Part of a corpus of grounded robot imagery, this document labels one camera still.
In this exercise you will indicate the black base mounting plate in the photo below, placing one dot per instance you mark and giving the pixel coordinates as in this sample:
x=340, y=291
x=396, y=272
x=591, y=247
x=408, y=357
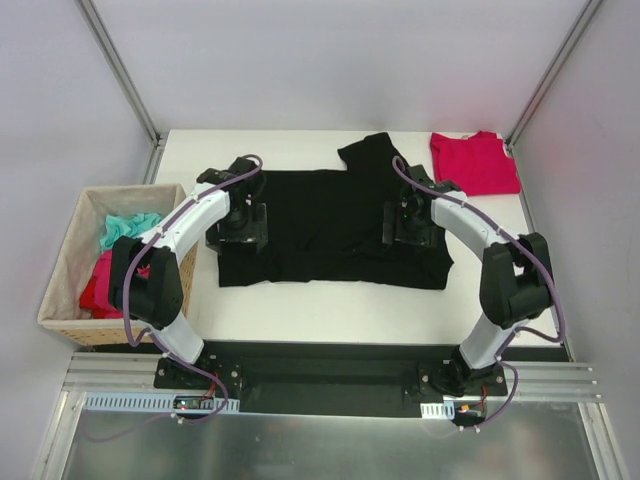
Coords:
x=387, y=381

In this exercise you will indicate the teal t-shirt in basket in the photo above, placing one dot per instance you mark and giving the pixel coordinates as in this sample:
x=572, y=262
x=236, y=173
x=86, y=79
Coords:
x=127, y=226

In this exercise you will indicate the left white cable duct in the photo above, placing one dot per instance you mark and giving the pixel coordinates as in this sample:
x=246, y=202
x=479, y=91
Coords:
x=158, y=403

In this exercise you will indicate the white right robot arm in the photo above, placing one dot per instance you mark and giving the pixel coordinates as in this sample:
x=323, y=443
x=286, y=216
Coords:
x=516, y=281

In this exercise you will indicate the aluminium front rail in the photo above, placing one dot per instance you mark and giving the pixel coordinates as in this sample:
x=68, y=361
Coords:
x=111, y=372

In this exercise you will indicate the aluminium frame post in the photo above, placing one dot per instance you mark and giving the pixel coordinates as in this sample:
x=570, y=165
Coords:
x=568, y=45
x=109, y=50

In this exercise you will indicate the white cable duct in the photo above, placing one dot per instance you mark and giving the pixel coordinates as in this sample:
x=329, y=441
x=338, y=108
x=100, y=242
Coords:
x=158, y=403
x=450, y=410

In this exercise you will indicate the left aluminium frame post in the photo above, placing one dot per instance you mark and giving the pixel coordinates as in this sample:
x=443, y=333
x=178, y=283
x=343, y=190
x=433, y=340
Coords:
x=109, y=50

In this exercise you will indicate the folded red t-shirt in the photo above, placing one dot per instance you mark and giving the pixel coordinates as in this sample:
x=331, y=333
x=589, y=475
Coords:
x=478, y=164

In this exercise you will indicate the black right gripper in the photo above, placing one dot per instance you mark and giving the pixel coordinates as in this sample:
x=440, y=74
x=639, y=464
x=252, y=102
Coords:
x=409, y=234

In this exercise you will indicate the black flower print t-shirt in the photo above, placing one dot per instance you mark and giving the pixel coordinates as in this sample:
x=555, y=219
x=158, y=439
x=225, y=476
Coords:
x=327, y=225

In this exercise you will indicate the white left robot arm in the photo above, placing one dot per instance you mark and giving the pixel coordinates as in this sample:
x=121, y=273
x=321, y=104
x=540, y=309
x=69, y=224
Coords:
x=145, y=282

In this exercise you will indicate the right aluminium frame post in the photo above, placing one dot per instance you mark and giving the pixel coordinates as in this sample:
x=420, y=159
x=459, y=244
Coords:
x=568, y=45

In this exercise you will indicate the red t-shirt in basket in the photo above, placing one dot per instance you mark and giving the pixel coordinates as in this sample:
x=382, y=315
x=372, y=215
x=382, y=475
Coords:
x=94, y=298

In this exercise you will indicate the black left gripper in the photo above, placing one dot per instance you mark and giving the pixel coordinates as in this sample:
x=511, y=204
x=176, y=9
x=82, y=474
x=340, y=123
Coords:
x=238, y=237

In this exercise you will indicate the right white cable duct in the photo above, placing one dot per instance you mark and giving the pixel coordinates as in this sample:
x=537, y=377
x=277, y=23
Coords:
x=450, y=410

